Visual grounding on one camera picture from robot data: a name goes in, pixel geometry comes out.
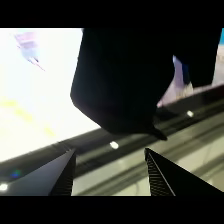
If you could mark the silver frame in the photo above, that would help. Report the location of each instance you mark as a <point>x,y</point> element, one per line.
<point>126,166</point>

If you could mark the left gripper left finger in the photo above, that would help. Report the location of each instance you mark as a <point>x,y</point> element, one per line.
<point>53,178</point>

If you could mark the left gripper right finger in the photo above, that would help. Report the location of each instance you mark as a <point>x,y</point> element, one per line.
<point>170,181</point>

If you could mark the black garment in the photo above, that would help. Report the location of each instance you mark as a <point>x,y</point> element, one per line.
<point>126,80</point>

